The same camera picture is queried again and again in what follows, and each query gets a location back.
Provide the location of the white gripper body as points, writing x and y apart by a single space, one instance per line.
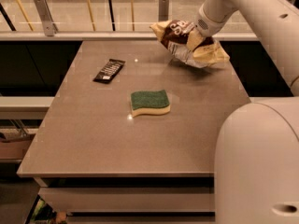
207 26

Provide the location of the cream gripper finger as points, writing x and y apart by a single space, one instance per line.
206 50
194 39

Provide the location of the brown chip bag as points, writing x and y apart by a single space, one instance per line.
174 34

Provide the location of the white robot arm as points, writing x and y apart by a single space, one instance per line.
256 166

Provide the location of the green yellow sponge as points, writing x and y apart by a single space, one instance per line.
149 103

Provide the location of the black snack bar wrapper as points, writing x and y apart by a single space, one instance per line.
109 71

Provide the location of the metal railing bar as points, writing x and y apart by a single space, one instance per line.
87 36

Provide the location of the grey table drawer front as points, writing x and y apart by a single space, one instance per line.
112 200

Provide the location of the cardboard box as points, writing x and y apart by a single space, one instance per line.
15 148

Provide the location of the middle metal railing bracket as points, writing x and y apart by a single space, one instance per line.
163 10

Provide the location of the left metal railing bracket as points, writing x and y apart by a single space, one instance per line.
48 24

